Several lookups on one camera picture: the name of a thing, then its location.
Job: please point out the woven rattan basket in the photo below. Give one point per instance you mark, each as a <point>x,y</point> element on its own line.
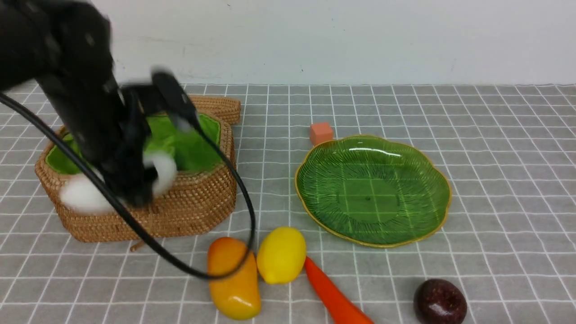
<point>202,196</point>

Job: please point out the green leaf-shaped plate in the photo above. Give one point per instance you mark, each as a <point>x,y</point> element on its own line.
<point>373,192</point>

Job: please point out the woven rattan basket lid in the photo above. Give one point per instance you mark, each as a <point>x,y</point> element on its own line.
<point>226,109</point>

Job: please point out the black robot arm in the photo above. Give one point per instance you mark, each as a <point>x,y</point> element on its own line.
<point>65,46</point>

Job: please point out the grey checked tablecloth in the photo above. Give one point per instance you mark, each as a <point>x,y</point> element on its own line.
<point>508,243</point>

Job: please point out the yellow lemon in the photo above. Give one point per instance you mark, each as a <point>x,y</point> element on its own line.
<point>281,255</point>

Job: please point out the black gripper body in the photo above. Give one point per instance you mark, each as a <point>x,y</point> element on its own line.
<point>132,176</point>

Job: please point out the dark red passion fruit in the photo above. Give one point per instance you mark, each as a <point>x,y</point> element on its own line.
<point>438,301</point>

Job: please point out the orange yellow mango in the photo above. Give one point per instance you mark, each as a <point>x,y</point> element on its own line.
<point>238,296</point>

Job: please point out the orange carrot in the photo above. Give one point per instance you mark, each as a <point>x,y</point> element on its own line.
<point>339,307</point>

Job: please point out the small orange cube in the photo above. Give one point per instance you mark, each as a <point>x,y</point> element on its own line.
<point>320,132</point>

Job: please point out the white radish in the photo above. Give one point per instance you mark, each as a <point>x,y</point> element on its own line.
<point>80,194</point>

